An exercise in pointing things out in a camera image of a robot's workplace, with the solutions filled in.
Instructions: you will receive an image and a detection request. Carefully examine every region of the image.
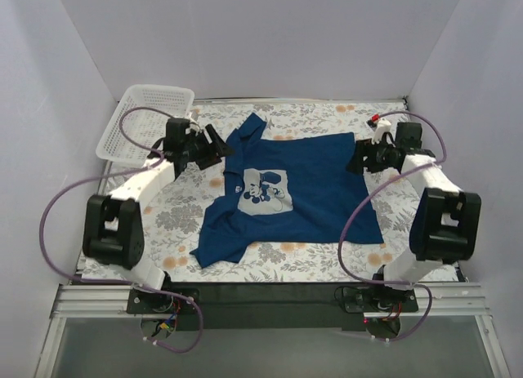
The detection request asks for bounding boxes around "aluminium frame rail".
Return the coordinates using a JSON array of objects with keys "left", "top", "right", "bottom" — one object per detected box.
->
[{"left": 51, "top": 282, "right": 491, "bottom": 318}]

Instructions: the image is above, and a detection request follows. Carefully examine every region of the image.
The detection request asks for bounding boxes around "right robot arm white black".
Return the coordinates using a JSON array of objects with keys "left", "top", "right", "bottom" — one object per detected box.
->
[{"left": 346, "top": 118, "right": 481, "bottom": 291}]

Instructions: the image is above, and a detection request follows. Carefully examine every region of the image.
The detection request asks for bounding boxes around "white plastic perforated basket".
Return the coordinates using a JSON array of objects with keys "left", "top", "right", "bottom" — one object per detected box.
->
[{"left": 96, "top": 84, "right": 194, "bottom": 167}]

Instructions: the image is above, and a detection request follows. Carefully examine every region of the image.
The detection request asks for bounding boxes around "blue t shirt cartoon print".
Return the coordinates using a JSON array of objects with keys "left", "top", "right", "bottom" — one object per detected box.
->
[{"left": 191, "top": 113, "right": 369, "bottom": 268}]

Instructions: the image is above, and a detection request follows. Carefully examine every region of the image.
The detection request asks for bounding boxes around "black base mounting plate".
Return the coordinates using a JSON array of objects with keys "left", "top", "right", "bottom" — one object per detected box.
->
[{"left": 126, "top": 282, "right": 418, "bottom": 331}]

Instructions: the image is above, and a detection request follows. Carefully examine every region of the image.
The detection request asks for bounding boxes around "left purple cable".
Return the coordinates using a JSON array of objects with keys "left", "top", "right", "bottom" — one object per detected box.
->
[{"left": 38, "top": 106, "right": 204, "bottom": 354}]

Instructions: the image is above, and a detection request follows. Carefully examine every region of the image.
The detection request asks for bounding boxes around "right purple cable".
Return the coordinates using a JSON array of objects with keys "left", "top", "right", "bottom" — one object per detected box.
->
[{"left": 338, "top": 110, "right": 447, "bottom": 349}]

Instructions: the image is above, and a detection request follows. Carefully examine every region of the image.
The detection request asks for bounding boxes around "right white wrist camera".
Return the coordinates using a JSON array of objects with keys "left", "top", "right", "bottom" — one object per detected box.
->
[{"left": 367, "top": 114, "right": 391, "bottom": 145}]

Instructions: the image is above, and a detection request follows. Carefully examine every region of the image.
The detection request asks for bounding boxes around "purple cable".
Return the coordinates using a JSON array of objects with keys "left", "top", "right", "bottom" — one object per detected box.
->
[
  {"left": 338, "top": 110, "right": 447, "bottom": 349},
  {"left": 38, "top": 106, "right": 204, "bottom": 354}
]

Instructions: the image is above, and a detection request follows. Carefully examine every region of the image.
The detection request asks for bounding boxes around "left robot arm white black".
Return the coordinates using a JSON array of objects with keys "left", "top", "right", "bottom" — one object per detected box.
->
[{"left": 83, "top": 118, "right": 235, "bottom": 290}]

